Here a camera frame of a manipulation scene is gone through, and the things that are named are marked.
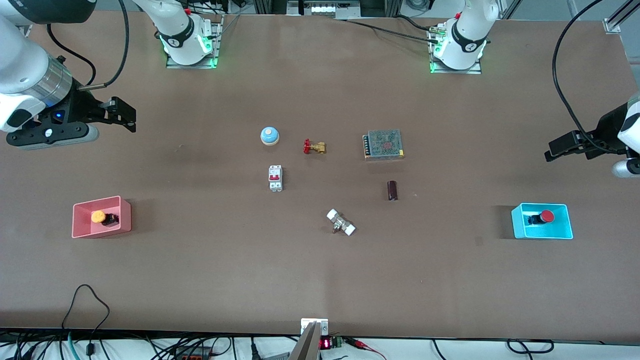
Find thin black looped cable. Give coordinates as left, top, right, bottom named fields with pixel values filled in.
left=61, top=284, right=111, bottom=353

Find cyan plastic bin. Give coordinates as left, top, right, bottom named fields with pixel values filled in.
left=510, top=202, right=574, bottom=241

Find metal fitting white caps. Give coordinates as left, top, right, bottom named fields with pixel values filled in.
left=326, top=208, right=357, bottom=237

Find grey metal camera mount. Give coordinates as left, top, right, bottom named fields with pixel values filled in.
left=288, top=318, right=330, bottom=360

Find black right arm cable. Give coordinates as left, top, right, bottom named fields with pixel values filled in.
left=46, top=0, right=131, bottom=91

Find red clip lead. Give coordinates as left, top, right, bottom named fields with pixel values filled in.
left=345, top=337, right=389, bottom=360

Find yellow push button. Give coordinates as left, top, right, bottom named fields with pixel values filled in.
left=90, top=210, right=120, bottom=228

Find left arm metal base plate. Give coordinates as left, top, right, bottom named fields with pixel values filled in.
left=429, top=26, right=483, bottom=75

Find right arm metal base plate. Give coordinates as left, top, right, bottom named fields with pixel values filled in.
left=165, top=14, right=224, bottom=70

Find silver metal power strip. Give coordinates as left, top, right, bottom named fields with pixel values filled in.
left=287, top=0, right=362, bottom=20

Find metal mesh power supply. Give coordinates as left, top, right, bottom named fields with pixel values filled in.
left=362, top=129, right=406, bottom=161

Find red push button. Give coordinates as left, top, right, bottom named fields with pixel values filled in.
left=527, top=209, right=556, bottom=225

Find black cable to arm base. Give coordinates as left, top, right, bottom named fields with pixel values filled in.
left=344, top=17, right=442, bottom=44

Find pink plastic bin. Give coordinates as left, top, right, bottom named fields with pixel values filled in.
left=71, top=195, right=132, bottom=239

